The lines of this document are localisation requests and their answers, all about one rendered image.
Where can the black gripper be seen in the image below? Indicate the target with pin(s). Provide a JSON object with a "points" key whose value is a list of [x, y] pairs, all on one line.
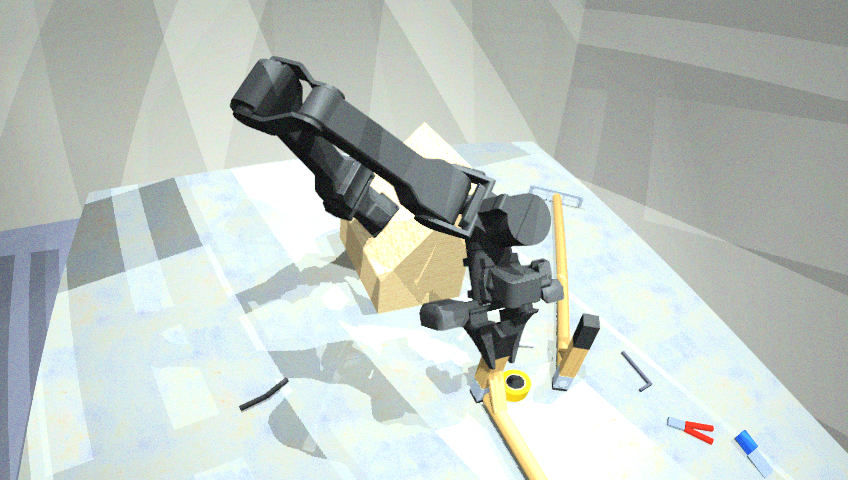
{"points": [[446, 314]]}

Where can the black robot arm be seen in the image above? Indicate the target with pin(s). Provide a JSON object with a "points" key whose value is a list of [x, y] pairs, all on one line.
{"points": [[434, 190]]}

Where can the dark grey bent rod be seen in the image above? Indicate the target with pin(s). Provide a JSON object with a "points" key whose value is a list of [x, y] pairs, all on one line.
{"points": [[265, 396]]}

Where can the grey l-shaped metal rod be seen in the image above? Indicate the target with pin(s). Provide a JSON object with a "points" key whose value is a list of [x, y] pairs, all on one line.
{"points": [[638, 371]]}

